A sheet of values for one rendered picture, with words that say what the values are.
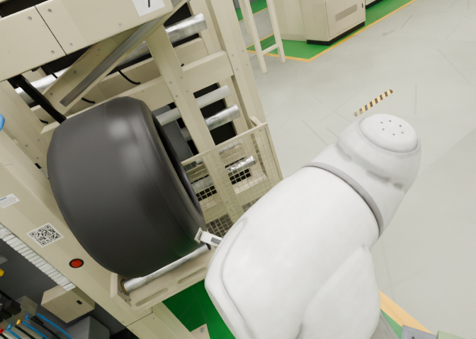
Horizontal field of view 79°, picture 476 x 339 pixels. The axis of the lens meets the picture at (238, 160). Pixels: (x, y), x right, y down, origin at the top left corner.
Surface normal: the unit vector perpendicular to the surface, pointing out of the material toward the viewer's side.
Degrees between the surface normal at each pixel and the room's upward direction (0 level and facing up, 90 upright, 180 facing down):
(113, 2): 90
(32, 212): 90
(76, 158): 33
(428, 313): 0
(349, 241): 63
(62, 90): 90
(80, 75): 90
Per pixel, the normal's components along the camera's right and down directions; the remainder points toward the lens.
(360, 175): -0.05, -0.49
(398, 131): 0.07, -0.69
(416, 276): -0.29, -0.76
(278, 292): 0.01, -0.16
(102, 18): 0.33, 0.48
